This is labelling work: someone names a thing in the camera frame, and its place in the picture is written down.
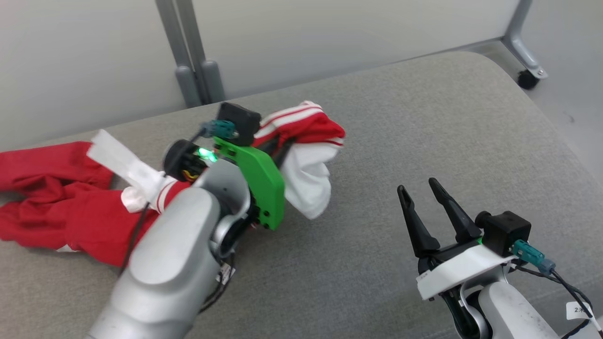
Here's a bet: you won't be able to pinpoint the black caster wheel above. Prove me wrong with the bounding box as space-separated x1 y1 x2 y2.
517 70 540 90

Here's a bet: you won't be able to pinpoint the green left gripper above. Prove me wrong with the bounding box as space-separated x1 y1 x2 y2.
213 136 298 231

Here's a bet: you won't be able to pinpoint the red shorts with white stripe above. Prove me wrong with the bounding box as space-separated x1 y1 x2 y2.
0 129 191 267

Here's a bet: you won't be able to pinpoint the grey metal partition foot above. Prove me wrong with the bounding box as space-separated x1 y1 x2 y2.
501 0 548 81

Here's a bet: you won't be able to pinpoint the grey partition post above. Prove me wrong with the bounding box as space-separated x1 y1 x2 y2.
175 0 226 104
155 0 203 108

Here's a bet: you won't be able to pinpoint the red shirt with white trim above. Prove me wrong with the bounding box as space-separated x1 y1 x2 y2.
253 100 347 220

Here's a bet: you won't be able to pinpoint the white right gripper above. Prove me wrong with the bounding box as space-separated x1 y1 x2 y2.
397 178 517 301

